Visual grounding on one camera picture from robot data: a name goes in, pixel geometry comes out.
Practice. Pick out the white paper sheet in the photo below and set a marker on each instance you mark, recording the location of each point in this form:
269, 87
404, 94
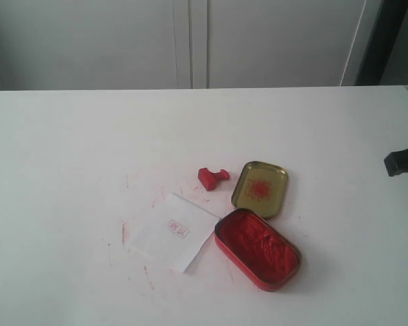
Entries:
174, 232

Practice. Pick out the red stamp block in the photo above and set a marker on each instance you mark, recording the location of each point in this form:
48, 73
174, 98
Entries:
210, 180

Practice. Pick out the dark vertical post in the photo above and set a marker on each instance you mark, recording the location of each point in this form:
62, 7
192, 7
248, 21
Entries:
381, 42

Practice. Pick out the red ink pad tin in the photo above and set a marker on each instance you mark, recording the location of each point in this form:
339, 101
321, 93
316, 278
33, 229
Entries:
265, 256

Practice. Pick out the gold tin lid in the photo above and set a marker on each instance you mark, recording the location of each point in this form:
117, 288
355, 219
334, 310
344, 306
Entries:
261, 188

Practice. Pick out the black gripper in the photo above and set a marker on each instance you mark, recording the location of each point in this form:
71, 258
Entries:
396, 162

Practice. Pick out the white cabinet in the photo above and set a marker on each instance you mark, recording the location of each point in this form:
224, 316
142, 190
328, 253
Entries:
88, 45

